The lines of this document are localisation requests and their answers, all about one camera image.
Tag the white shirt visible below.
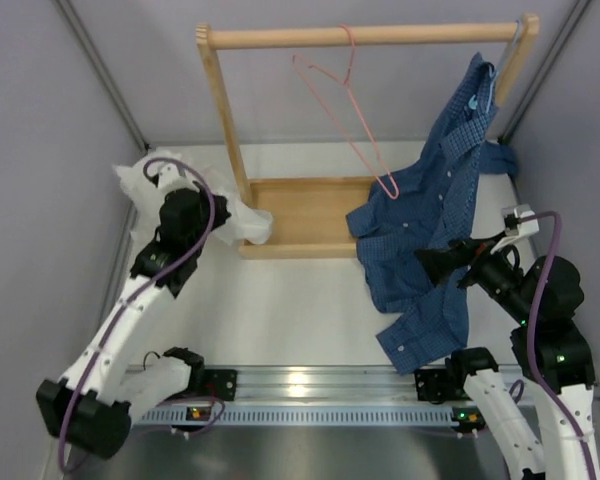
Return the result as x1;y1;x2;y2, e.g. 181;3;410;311
113;150;274;245

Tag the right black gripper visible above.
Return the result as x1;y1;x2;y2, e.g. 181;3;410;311
414;228;538;323

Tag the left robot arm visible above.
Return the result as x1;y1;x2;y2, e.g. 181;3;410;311
35;157;230;460

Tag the pink wire hanger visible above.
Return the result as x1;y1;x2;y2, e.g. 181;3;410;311
292;24;400;201

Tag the wooden clothes rack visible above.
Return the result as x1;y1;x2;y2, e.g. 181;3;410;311
196;14;540;259

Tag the slotted metal rail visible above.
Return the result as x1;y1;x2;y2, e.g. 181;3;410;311
114;358;534;431

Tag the blue checkered shirt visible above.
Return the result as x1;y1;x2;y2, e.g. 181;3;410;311
346;54;518;375

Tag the light blue hanger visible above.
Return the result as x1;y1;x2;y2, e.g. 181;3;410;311
485;19;522;114

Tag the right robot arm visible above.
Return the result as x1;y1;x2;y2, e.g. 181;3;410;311
416;234;600;479

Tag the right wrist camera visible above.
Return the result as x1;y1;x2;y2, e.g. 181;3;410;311
491;204;539;253

